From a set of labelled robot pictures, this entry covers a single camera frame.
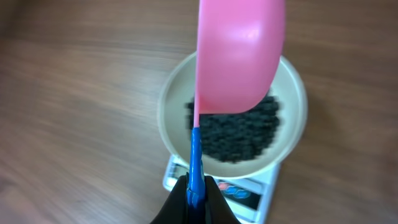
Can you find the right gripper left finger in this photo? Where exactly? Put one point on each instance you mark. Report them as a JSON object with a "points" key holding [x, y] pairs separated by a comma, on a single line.
{"points": [[175, 208]]}

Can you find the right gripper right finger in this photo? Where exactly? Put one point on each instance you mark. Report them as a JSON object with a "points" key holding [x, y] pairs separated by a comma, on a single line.
{"points": [[217, 209]]}

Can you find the white bowl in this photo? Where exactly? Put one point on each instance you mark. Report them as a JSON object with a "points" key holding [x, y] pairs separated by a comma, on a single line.
{"points": [[287, 86]]}

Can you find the pink scoop blue handle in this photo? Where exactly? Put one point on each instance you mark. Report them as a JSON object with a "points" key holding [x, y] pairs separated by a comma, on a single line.
{"points": [[239, 45]]}

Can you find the white digital kitchen scale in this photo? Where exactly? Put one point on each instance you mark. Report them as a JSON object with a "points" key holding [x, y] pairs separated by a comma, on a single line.
{"points": [[247, 186]]}

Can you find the black beans in bowl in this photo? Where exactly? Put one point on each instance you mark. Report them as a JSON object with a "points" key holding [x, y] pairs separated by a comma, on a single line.
{"points": [[240, 137]]}

